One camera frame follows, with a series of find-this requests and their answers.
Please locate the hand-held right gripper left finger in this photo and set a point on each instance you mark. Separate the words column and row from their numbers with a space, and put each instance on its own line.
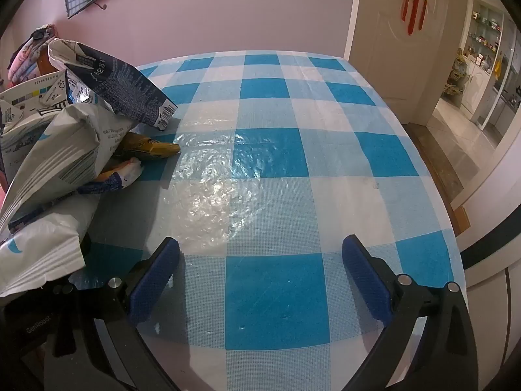
column 154, row 281

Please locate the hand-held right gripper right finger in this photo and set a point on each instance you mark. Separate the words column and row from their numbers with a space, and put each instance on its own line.
column 366, row 281

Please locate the white feather-print wipes packet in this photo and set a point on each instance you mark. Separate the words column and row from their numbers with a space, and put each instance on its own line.
column 36, row 252

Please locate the blue and white milk carton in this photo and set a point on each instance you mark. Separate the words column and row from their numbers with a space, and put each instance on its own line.
column 122, row 85

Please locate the yellow noodle packet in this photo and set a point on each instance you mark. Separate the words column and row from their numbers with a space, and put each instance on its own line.
column 118, row 173

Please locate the golden yellow snack wrapper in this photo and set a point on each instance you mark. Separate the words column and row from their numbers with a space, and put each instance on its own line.
column 152, row 148

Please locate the blue checkered tablecloth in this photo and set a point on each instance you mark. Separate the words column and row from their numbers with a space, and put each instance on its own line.
column 285, row 171

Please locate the white printed flattened box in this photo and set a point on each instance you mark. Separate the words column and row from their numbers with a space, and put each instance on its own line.
column 28, row 102

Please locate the beige door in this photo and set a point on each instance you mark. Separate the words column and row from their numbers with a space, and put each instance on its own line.
column 390, row 57

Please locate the white kitchen cabinets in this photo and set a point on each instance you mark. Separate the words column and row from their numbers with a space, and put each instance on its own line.
column 484, row 57

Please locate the stack of folded blankets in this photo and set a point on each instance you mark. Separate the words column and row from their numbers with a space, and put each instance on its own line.
column 28, row 57

